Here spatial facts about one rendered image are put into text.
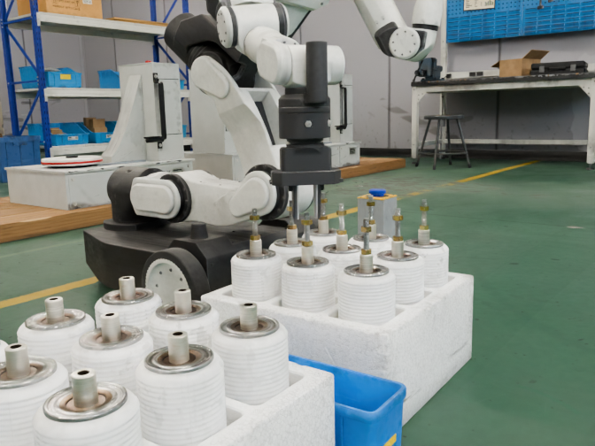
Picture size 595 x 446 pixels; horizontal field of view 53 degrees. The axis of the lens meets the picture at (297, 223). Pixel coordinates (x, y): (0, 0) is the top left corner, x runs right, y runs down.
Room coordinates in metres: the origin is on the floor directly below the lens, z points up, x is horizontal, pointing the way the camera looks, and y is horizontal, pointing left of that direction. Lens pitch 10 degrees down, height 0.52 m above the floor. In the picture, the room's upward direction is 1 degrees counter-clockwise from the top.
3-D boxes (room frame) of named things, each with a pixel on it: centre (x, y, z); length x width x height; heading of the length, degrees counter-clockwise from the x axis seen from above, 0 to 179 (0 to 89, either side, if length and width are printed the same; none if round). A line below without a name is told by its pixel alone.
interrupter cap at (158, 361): (0.62, 0.13, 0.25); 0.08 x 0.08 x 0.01
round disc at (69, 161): (3.14, 1.16, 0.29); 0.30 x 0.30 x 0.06
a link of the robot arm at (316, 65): (1.03, -0.03, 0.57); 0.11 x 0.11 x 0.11; 23
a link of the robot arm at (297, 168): (1.04, -0.02, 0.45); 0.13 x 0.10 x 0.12; 97
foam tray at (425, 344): (1.13, -0.08, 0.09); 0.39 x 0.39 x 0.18; 55
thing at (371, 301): (0.97, -0.11, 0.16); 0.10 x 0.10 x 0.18
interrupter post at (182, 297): (0.79, 0.16, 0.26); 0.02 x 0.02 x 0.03
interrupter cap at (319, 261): (1.04, -0.02, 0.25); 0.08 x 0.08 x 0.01
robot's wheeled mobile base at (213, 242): (1.77, 0.33, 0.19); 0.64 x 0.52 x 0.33; 52
